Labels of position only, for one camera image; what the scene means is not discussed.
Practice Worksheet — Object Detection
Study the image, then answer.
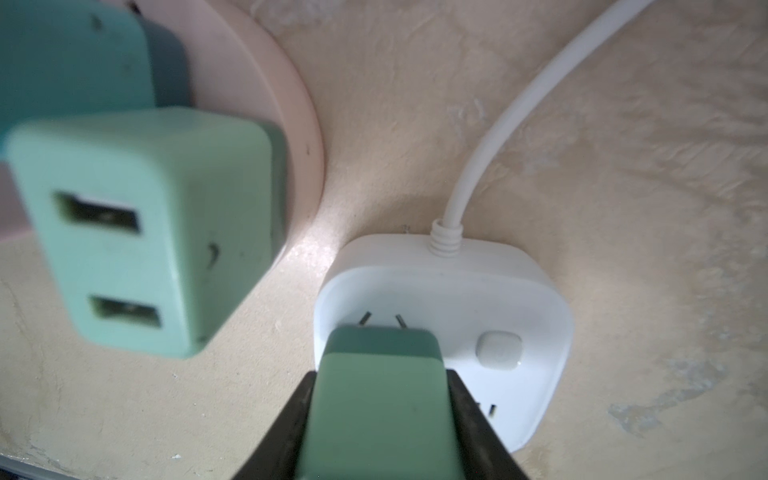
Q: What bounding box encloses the teal usb charger plug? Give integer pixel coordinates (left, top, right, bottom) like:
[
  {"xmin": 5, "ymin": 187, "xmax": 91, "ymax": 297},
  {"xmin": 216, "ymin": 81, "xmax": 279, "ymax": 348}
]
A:
[{"xmin": 1, "ymin": 1, "xmax": 192, "ymax": 137}]

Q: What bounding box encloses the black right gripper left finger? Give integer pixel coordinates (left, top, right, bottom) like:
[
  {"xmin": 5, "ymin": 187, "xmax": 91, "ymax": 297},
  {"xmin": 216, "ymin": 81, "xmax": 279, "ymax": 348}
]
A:
[{"xmin": 232, "ymin": 371, "xmax": 317, "ymax": 480}]

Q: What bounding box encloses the green usb charger plug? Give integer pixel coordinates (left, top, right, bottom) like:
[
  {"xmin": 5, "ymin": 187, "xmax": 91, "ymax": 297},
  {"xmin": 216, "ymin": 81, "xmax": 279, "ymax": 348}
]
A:
[{"xmin": 6, "ymin": 107, "xmax": 287, "ymax": 358}]

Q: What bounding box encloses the pink round power strip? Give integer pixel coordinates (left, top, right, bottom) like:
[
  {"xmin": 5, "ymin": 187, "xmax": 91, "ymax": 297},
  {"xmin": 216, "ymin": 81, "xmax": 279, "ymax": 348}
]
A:
[{"xmin": 1, "ymin": 1, "xmax": 323, "ymax": 269}]

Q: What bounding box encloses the white square power strip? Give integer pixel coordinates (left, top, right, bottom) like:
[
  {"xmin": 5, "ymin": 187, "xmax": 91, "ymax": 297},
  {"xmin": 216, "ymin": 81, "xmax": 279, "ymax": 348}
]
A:
[{"xmin": 313, "ymin": 234, "xmax": 573, "ymax": 452}]

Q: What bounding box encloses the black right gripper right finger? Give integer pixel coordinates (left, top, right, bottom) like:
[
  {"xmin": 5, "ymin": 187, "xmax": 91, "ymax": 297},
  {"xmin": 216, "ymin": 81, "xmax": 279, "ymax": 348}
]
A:
[{"xmin": 446, "ymin": 369, "xmax": 529, "ymax": 480}]

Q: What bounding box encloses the white power strip cable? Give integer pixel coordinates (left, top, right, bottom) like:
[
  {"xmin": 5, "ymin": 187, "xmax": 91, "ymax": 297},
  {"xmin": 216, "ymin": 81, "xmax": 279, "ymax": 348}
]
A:
[{"xmin": 427, "ymin": 0, "xmax": 656, "ymax": 259}]

